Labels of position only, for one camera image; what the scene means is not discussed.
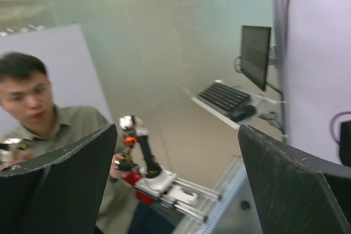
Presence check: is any dark ceiling monitor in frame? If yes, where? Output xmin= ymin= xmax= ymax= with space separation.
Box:
xmin=240 ymin=25 xmax=271 ymax=91

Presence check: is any handheld teleoperation controller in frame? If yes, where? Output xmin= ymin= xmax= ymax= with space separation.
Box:
xmin=114 ymin=115 xmax=222 ymax=222

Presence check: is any person in grey shirt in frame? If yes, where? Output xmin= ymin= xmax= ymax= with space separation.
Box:
xmin=1 ymin=52 xmax=175 ymax=233

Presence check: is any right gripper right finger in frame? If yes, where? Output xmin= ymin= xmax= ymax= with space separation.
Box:
xmin=237 ymin=125 xmax=350 ymax=233

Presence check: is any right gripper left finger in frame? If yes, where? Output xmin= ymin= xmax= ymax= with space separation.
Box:
xmin=1 ymin=124 xmax=117 ymax=234

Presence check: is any black computer keyboard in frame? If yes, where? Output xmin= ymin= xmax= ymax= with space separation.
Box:
xmin=199 ymin=82 xmax=251 ymax=112

